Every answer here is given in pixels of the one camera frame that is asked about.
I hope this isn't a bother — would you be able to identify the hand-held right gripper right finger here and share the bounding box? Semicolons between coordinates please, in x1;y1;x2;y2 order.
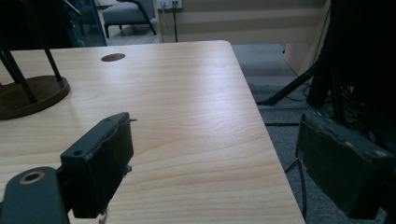
294;112;396;220

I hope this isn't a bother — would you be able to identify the blue glass panel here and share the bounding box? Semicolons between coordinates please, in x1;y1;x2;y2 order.
62;0;108;49

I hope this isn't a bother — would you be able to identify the black power cable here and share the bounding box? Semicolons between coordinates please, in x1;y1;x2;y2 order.
172;2;179;43

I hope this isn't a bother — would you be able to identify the black floor cable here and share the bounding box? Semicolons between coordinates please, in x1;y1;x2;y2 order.
283;158;308;219

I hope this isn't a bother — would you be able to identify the cup rack with wooden base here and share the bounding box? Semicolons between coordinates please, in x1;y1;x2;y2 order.
0;0;71;121

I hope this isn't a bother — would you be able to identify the white wall socket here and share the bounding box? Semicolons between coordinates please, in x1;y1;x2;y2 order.
157;0;184;10

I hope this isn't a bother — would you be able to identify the grey armchair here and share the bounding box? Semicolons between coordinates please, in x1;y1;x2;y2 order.
102;0;158;39

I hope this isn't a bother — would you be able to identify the black metal stand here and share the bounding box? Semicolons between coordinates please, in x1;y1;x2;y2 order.
256;60;349;125

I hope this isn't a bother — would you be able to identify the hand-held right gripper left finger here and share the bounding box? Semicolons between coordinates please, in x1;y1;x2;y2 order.
60;111;135;219

